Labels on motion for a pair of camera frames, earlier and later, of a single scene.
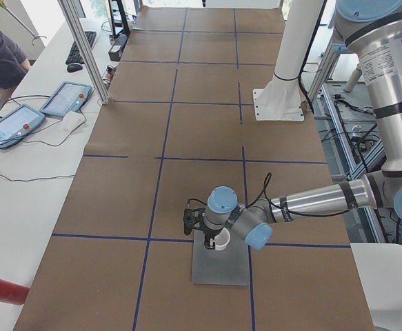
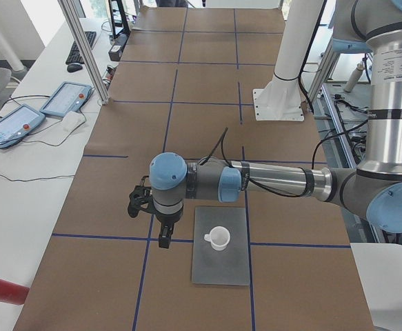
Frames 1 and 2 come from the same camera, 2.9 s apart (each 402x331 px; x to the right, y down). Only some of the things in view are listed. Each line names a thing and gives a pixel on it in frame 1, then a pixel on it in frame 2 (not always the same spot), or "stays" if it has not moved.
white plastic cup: x=222 y=240 stays
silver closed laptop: x=229 y=266 stays
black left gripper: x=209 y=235 -> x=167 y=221
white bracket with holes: x=281 y=98 stays
